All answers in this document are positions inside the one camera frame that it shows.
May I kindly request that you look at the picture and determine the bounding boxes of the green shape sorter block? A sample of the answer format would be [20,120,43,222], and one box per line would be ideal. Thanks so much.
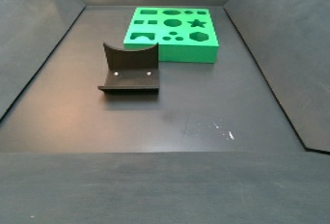
[125,7,220,63]

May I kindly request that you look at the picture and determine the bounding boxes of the black curved holder stand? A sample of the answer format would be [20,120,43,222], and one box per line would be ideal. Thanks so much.
[98,43,161,93]

